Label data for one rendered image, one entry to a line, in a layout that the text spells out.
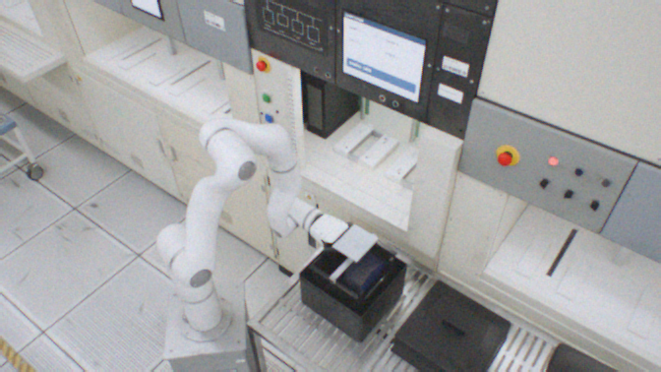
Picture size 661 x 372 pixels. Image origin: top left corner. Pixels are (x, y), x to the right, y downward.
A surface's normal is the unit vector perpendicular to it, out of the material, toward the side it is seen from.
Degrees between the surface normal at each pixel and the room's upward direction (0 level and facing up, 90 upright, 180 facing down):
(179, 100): 0
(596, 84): 90
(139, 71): 0
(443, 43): 90
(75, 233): 0
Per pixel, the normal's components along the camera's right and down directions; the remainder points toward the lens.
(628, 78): -0.60, 0.58
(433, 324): 0.00, -0.70
